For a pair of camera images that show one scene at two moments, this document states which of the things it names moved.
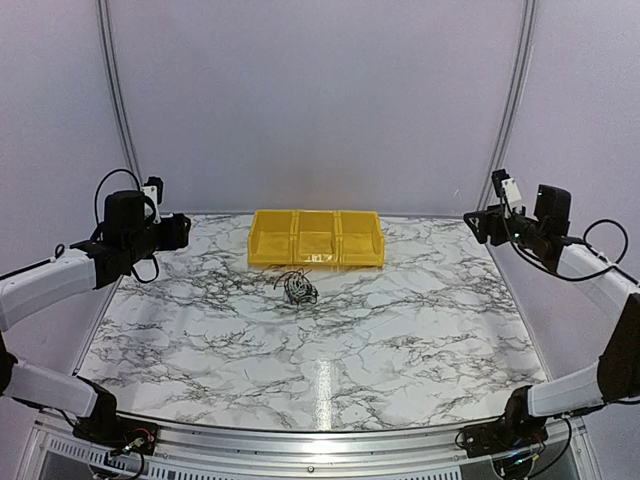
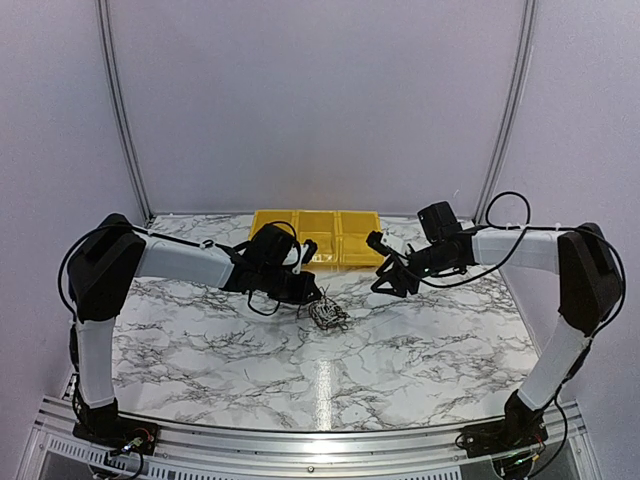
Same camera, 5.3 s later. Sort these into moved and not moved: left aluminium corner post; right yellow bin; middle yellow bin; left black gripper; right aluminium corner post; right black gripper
Moved: left black gripper; right black gripper
Not moved: middle yellow bin; left aluminium corner post; right aluminium corner post; right yellow bin
